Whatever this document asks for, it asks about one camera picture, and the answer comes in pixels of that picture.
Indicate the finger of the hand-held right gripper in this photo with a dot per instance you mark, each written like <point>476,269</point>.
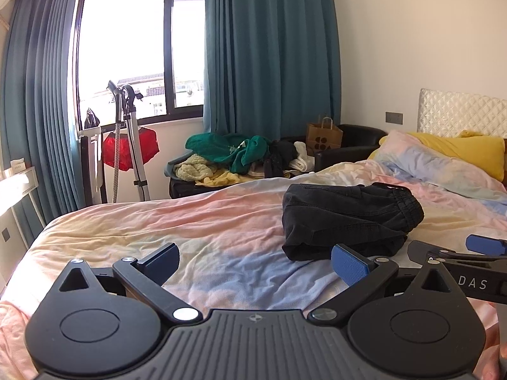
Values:
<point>485,244</point>
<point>431,250</point>

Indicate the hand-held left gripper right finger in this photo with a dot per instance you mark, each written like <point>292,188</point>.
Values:
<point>352,265</point>

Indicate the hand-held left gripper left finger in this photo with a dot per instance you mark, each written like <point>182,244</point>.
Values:
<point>160,263</point>

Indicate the black pants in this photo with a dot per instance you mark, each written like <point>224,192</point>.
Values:
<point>348,213</point>

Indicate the pastel tie-dye bed duvet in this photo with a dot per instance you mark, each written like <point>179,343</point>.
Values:
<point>198,225</point>

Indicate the dark suitcase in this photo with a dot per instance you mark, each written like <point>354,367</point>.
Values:
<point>182,188</point>

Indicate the pastel tie-dye pillow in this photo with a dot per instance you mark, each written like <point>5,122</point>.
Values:
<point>443,166</point>

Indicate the yellow pillow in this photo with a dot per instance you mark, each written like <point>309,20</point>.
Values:
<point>471,150</point>

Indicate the cream knit blanket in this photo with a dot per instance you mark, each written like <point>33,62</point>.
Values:
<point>192,170</point>

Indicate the yellow garment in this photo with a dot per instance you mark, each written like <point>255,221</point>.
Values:
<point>222,178</point>

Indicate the white garment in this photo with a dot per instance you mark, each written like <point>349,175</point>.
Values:
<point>303,162</point>

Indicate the black leather armchair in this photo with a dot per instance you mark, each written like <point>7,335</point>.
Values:
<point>356,146</point>

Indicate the garment steamer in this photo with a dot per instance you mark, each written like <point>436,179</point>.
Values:
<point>132,146</point>

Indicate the red garment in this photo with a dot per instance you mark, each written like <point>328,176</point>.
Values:
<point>119,150</point>

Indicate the white folding rack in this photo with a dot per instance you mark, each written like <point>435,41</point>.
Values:
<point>93,158</point>

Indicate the brown paper bag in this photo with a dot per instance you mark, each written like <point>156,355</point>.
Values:
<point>323,140</point>

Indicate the black garment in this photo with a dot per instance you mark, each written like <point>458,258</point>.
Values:
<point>281,156</point>

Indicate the green garment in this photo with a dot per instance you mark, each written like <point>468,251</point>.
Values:
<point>222,146</point>

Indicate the quilted silver headboard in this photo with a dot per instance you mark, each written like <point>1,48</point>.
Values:
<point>459,111</point>

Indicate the dark hanging cloth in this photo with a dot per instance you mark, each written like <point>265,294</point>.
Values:
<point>91,118</point>

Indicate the white desk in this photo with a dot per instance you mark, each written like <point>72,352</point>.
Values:
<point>18,180</point>

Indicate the small white box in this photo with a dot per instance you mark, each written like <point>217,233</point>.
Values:
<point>18,165</point>

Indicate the teal curtain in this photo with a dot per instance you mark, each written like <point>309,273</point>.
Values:
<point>273,55</point>
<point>39,107</point>

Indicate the black-framed window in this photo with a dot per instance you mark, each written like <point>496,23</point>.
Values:
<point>122,47</point>

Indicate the grey wall switch plate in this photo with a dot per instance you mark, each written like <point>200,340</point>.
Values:
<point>394,118</point>

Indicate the dark wall socket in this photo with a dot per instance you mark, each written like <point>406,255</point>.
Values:
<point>6,235</point>

